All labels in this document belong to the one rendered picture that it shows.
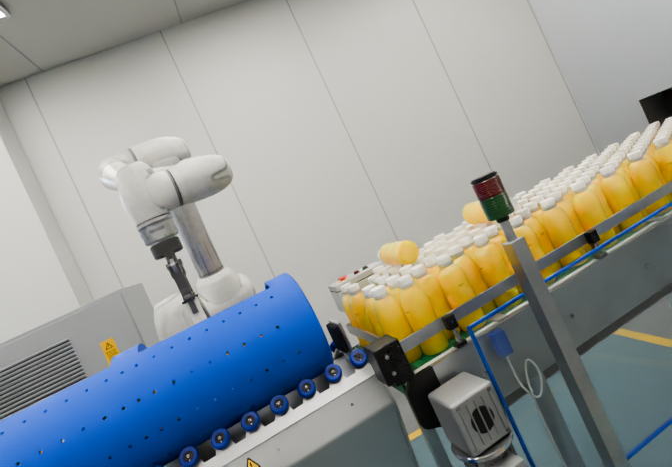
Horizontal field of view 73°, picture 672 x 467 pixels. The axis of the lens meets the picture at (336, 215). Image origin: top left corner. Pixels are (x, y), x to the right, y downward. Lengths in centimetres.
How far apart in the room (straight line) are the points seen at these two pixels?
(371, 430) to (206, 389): 42
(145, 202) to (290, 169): 294
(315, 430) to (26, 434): 61
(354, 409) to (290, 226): 294
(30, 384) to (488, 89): 429
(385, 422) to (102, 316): 198
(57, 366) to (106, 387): 181
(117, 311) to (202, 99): 210
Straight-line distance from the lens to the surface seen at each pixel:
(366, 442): 125
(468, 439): 108
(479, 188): 105
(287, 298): 114
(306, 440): 119
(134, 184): 121
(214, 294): 181
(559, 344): 115
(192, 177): 122
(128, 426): 115
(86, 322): 290
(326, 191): 407
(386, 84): 444
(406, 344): 114
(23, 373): 305
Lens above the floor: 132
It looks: level
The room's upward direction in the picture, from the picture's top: 25 degrees counter-clockwise
